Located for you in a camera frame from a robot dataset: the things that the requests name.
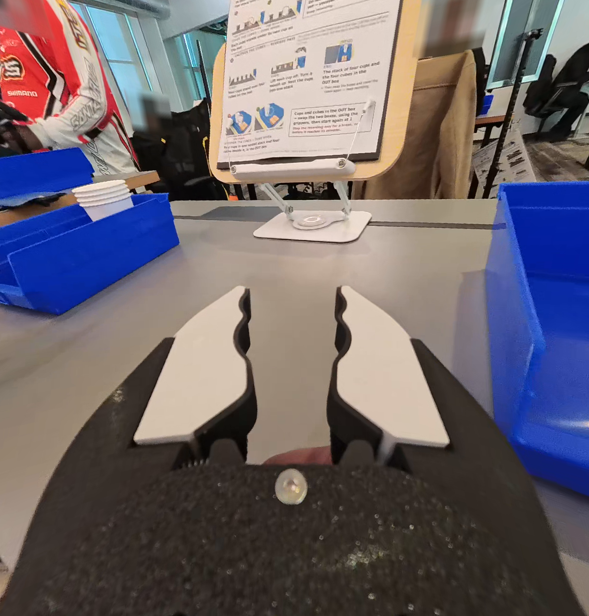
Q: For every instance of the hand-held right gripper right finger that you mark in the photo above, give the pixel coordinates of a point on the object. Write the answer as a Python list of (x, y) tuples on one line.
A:
[(386, 385)]

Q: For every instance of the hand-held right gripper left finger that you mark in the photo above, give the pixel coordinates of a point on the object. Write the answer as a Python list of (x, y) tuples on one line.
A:
[(198, 385)]

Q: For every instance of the white paper cup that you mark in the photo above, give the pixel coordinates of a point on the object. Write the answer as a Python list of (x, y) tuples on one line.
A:
[(109, 211), (102, 194), (103, 199), (99, 185)]

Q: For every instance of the wooden document stand white base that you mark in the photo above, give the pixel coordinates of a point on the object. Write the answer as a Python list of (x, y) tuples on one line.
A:
[(280, 233)]

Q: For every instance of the wooden desk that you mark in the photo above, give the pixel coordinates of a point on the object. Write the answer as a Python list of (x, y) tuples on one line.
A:
[(145, 179)]

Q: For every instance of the printed paper sheet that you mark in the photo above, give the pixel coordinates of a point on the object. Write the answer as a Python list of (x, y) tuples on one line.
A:
[(511, 163)]

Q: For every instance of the beige jacket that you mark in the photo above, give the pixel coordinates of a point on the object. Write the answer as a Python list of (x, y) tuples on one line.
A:
[(434, 134)]

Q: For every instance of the printed instruction sheet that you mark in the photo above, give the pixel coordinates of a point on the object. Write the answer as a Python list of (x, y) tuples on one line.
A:
[(304, 96)]

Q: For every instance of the black tripod pole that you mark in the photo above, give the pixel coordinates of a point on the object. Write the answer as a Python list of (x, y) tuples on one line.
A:
[(517, 96)]

